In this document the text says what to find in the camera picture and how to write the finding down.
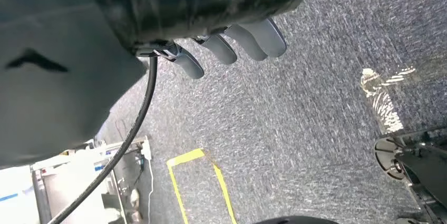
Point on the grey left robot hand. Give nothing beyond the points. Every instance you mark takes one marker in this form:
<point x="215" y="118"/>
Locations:
<point x="192" y="2"/>

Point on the steel workbench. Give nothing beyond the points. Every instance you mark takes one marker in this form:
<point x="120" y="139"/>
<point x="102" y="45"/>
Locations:
<point x="70" y="187"/>

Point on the white power strip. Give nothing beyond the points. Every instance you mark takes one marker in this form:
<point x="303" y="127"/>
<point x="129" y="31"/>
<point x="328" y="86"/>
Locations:
<point x="146" y="149"/>

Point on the yellow floor tape square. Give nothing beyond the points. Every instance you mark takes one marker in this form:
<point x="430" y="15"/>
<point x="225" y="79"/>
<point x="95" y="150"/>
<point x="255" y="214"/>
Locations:
<point x="185" y="156"/>

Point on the robot's black leg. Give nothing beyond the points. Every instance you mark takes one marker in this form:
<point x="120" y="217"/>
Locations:
<point x="297" y="220"/>

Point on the chrome stanchion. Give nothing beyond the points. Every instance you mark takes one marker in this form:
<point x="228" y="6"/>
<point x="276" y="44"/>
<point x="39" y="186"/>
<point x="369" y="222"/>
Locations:
<point x="387" y="159"/>

